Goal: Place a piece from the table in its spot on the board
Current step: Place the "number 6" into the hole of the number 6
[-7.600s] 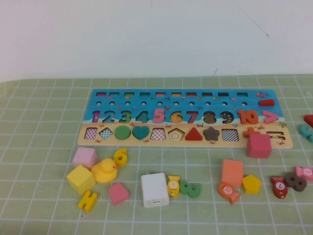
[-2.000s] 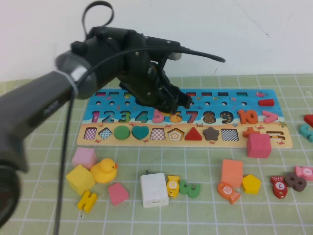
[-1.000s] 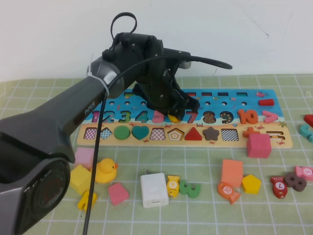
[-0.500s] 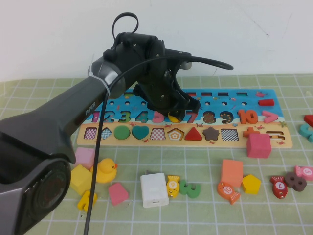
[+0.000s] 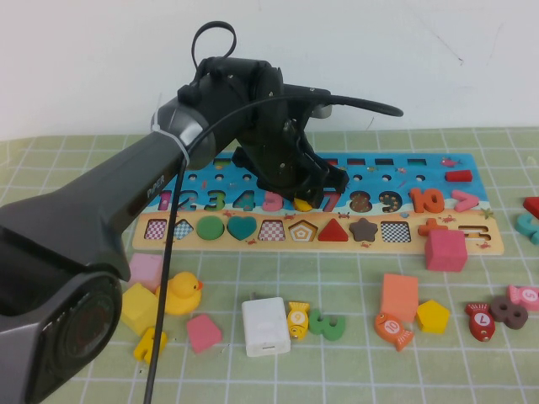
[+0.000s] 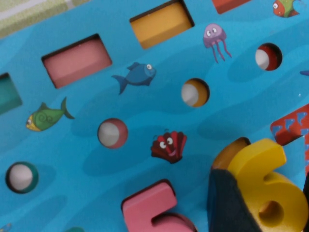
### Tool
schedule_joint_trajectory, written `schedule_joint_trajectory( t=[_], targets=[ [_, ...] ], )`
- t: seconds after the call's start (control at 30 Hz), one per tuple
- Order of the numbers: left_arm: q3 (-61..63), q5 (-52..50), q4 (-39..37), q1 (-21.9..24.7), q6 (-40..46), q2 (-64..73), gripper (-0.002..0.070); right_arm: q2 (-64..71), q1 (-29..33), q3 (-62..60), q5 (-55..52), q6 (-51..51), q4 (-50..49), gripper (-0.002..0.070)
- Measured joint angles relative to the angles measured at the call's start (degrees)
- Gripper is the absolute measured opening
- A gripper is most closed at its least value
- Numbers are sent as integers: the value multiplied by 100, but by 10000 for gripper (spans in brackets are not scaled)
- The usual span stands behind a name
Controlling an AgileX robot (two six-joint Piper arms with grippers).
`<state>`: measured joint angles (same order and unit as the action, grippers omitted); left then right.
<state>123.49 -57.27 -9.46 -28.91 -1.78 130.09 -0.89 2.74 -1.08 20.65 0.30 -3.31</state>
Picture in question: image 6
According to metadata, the green grid mat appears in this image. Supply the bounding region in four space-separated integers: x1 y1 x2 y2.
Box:
0 0 92 40

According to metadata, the wooden number puzzle board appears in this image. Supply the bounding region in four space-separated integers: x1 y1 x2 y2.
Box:
0 0 309 232

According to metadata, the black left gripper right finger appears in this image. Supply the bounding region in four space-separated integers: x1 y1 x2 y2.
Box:
301 173 309 211

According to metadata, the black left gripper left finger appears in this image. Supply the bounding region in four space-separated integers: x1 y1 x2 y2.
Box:
206 168 263 232

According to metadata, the yellow number six piece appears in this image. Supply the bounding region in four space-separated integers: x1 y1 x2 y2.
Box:
226 138 309 232

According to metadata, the pink number five piece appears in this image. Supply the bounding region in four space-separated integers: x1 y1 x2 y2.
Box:
120 180 199 232

